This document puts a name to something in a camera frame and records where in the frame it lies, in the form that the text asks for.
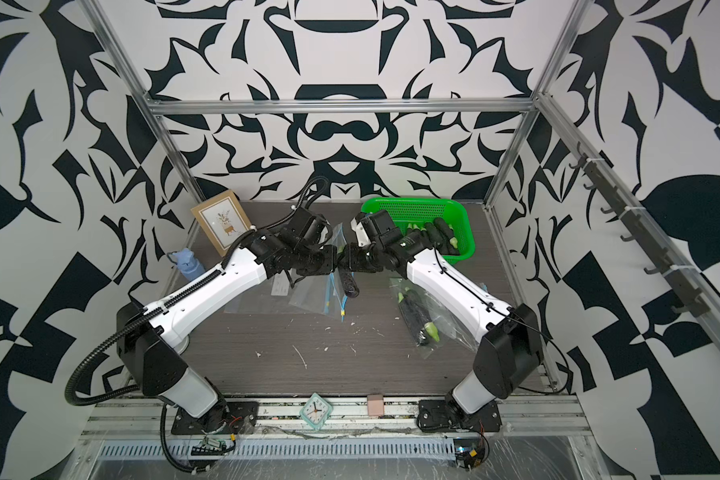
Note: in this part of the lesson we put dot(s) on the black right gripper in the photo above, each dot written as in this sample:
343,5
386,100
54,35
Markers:
349,257

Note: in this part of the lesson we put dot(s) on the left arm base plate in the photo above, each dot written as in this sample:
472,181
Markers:
235,417

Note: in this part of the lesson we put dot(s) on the small pink block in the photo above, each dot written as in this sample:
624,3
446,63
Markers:
375,405

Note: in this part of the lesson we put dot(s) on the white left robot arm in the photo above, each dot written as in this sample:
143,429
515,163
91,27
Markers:
151,352

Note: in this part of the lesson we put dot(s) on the small green circuit board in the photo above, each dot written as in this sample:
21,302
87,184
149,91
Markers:
219,446

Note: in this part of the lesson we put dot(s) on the black wall hook rail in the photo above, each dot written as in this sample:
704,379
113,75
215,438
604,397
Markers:
642,229

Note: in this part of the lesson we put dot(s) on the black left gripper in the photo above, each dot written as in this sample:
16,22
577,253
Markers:
330,263

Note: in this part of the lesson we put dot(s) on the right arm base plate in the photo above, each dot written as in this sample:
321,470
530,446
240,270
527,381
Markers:
444,415

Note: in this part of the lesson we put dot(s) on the gold framed plant picture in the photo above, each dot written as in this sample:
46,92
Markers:
222,219

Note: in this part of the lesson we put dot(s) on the green plastic basket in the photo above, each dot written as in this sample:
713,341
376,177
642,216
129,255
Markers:
410,212

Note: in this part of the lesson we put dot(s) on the mint square clock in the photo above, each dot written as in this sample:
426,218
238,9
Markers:
316,411

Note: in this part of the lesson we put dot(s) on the white perforated cable duct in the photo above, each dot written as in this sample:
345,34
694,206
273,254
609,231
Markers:
301,449

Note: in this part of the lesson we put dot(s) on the lifted clear zip-top bag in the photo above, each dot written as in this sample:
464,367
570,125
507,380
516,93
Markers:
451,331

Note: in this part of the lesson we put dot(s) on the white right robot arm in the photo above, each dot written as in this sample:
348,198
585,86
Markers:
509,343

